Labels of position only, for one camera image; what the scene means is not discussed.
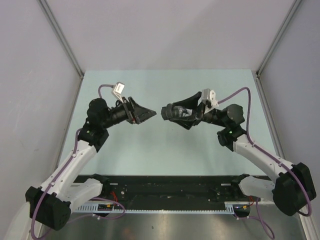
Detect right aluminium frame post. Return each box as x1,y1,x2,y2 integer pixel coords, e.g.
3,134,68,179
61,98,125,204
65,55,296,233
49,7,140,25
257,0,305,76

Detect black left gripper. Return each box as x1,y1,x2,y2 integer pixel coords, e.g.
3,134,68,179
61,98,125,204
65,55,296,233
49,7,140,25
101,97,156,129

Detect clear elbow fitting with grey nut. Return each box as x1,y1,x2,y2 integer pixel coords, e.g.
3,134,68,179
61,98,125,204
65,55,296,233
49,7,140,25
167,104,192,120

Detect aluminium frame post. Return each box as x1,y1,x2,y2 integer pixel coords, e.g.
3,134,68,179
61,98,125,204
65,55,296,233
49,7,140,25
37,0,85,78
257,0,305,76

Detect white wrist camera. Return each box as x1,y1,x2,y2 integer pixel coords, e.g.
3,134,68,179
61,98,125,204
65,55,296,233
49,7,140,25
111,82,125,103
201,88,219,113

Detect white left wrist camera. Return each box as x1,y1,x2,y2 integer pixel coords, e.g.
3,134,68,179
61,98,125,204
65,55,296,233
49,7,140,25
111,82,125,103

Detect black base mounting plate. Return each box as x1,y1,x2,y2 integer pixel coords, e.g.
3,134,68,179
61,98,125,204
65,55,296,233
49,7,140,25
89,175,257,215

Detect dark grey threaded ring nut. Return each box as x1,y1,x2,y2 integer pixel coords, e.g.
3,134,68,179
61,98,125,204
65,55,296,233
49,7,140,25
161,106,169,121

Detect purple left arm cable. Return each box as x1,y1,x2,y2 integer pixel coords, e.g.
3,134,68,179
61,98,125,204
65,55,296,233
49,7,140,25
29,84,126,238

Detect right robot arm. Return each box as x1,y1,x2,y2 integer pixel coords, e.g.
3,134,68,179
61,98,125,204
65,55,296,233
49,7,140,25
161,88,317,217

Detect white slotted cable duct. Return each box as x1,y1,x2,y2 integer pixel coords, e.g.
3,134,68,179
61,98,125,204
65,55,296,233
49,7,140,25
74,201,251,215

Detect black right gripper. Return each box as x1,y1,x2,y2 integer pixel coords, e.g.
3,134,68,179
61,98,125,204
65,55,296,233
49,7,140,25
170,91,228,130

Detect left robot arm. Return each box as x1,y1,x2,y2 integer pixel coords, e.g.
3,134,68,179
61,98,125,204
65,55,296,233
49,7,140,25
25,97,157,231

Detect left aluminium frame post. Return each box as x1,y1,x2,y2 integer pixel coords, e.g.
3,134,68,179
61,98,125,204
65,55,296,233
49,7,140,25
37,0,85,78

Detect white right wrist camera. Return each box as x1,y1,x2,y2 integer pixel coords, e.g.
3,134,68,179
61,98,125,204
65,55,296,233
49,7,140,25
201,88,219,113

